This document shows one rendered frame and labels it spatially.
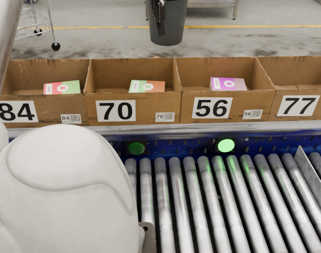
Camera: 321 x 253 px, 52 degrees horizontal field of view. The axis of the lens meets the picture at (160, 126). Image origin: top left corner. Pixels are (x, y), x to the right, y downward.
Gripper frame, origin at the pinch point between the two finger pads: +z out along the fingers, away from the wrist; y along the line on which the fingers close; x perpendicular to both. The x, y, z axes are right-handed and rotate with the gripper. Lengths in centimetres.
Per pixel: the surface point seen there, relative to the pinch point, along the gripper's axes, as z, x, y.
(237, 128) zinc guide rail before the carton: 36, -15, -37
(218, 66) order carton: 27.6, -25.6, -4.1
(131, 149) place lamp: 36, 29, -25
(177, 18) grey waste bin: 117, -99, 205
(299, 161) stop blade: 53, -36, -55
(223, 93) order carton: 20.1, -12.5, -29.6
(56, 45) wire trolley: 122, 40, 243
